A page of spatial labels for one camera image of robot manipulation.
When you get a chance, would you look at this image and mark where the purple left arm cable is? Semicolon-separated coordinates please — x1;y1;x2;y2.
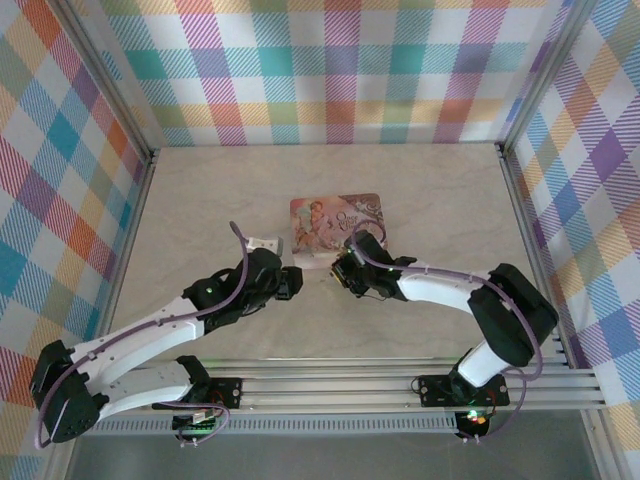
31;221;252;450

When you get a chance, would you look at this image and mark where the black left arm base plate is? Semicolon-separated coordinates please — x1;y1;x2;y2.
151;375;244;412

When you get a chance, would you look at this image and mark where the right controller board with LEDs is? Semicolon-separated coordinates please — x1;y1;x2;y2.
456;408;492;440

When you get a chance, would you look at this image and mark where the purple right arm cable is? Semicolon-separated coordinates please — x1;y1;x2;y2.
351;219;547;445

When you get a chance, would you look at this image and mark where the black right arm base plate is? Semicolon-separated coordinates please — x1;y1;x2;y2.
418;371;511;408

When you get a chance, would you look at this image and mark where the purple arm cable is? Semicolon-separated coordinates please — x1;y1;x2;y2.
351;219;547;445
31;221;252;450

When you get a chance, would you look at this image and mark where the aluminium frame post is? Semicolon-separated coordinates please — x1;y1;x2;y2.
55;0;157;162
498;0;597;152

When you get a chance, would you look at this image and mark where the aluminium table side rail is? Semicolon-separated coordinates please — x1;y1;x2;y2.
94;148;160;346
495;143;575;370

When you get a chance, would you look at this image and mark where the green left controller board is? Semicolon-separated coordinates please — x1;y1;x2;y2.
171;409;222;437

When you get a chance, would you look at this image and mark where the grey slotted cable duct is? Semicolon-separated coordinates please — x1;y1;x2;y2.
78;417;459;436

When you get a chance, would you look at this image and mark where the wide aluminium mounting rail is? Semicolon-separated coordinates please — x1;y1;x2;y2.
53;356;609;415

